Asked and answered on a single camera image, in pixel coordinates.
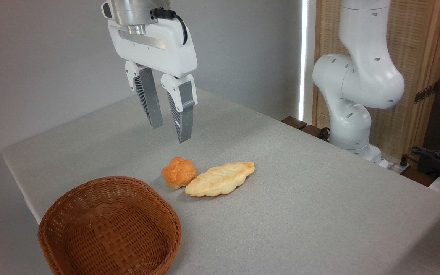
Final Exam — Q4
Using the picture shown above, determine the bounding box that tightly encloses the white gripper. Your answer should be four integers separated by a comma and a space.
107, 19, 198, 144

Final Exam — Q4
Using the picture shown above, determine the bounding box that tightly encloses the round orange bread roll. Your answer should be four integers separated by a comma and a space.
161, 157, 197, 190

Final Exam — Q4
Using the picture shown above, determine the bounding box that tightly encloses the long pale braided bread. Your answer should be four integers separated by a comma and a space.
185, 161, 255, 197

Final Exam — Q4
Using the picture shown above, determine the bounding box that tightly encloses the brown wicker basket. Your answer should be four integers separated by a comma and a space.
38, 176, 182, 275

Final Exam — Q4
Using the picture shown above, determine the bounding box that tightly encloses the dark brown wooden block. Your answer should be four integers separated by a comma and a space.
300, 125, 329, 140
281, 116, 307, 130

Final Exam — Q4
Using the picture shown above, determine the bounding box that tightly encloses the grey tablecloth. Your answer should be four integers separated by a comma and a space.
2, 82, 440, 275

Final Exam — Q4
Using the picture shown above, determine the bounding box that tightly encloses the white power strip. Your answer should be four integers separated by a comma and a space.
385, 159, 411, 175

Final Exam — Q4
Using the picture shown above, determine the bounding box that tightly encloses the wooden rattan folding screen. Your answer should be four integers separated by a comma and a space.
314, 0, 440, 161

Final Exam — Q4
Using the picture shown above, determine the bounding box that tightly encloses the dark metal screen hinge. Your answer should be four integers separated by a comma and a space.
414, 82, 439, 104

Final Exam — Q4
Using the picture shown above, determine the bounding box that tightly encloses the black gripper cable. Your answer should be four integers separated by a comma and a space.
153, 8, 188, 45

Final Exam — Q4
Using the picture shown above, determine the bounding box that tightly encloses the black cable bundle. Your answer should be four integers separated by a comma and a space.
411, 146, 440, 180

